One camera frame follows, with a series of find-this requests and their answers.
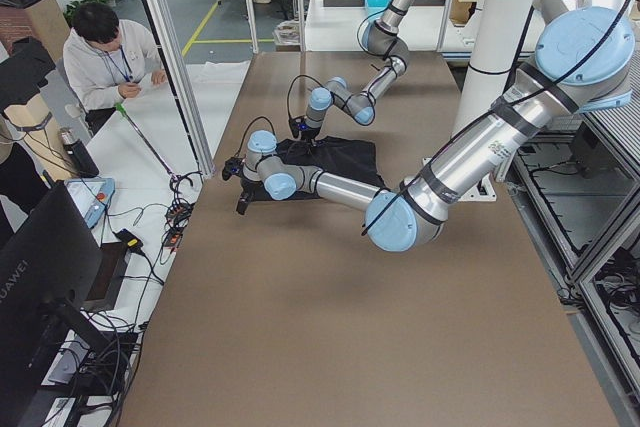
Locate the black printed t-shirt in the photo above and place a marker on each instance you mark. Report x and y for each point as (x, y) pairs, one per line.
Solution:
(354, 159)

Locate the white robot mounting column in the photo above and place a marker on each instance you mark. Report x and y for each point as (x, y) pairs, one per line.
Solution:
(490, 47)

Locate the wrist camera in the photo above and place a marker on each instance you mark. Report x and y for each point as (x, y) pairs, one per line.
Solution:
(297, 126)
(234, 166)

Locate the black Huawei monitor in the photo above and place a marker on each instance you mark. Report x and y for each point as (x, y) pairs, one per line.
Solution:
(47, 269)

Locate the grey orange usb hub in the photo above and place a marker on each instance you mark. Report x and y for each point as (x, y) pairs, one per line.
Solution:
(172, 240)
(178, 214)

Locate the blue teach pendant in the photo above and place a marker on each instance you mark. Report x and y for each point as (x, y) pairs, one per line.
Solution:
(91, 196)

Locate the aluminium frame post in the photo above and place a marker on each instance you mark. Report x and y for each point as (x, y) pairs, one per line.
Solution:
(164, 33)

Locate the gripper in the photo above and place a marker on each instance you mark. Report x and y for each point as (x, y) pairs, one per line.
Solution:
(246, 185)
(311, 134)

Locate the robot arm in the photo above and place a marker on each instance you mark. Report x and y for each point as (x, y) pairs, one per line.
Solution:
(380, 39)
(581, 60)

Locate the black water bottle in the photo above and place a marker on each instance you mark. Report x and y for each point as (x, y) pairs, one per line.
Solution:
(81, 159)

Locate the black power adapter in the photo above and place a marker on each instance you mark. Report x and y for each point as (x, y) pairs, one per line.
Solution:
(133, 242)

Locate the seated man in hoodie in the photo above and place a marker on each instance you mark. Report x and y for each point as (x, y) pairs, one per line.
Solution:
(105, 58)

